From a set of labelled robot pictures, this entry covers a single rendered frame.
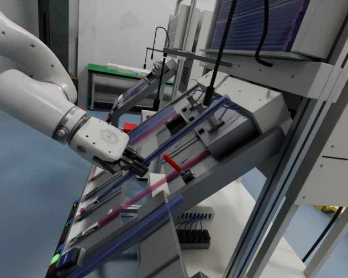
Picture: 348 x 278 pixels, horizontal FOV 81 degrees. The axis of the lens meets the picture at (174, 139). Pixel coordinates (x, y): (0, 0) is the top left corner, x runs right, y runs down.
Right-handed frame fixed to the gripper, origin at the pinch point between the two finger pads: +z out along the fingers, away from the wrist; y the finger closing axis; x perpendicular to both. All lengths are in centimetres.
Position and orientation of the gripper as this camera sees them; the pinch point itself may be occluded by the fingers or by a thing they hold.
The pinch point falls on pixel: (139, 165)
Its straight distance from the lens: 49.0
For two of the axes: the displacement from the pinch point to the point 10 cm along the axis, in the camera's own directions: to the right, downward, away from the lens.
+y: 0.7, -5.2, 8.5
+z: 8.1, 5.3, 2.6
